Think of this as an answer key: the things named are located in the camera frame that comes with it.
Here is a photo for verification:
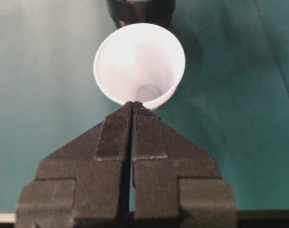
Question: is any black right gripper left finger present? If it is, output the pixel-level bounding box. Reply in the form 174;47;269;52
16;102;133;228

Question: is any teal table cloth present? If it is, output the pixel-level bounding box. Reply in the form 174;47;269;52
0;0;289;213

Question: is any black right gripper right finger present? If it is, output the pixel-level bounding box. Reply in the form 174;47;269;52
132;102;237;228

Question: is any white paper cup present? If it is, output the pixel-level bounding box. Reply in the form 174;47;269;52
93;23;186;110

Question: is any black cup holder with handle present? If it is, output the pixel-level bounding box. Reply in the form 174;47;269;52
106;0;176;29

